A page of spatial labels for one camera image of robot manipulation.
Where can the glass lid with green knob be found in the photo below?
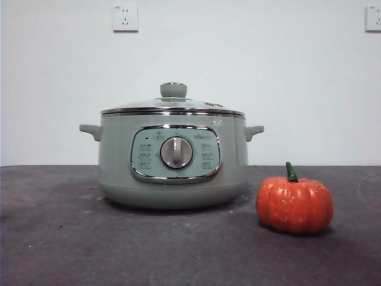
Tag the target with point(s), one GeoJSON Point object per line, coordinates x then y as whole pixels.
{"type": "Point", "coordinates": [172, 89]}

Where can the orange toy pumpkin green stem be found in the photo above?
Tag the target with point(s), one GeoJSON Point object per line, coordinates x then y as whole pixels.
{"type": "Point", "coordinates": [293, 205]}

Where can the sage green electric cooking pot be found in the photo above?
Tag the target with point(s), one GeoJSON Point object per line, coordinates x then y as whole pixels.
{"type": "Point", "coordinates": [119, 167]}

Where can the white wall power socket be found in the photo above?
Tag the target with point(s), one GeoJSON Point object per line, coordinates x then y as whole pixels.
{"type": "Point", "coordinates": [125, 18]}
{"type": "Point", "coordinates": [374, 18]}

